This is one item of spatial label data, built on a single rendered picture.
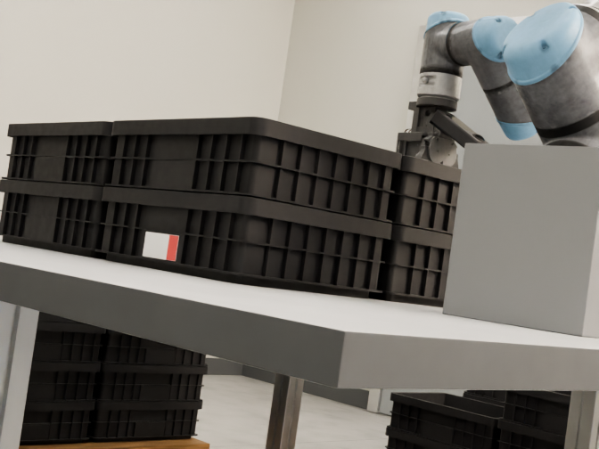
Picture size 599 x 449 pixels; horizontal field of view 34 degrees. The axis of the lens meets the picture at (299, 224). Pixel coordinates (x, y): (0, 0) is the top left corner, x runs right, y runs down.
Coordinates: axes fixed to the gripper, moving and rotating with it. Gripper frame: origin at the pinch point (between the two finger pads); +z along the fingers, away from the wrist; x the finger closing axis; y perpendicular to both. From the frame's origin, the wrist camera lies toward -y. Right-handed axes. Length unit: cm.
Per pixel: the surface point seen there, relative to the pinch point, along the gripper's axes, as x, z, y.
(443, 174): 8.2, -5.9, -8.8
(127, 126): 47, -6, 25
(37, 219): 47, 10, 52
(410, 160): 16.1, -6.7, -8.6
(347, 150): 30.1, -5.8, -8.9
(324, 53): -256, -115, 328
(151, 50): -152, -93, 353
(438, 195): 8.3, -2.4, -8.4
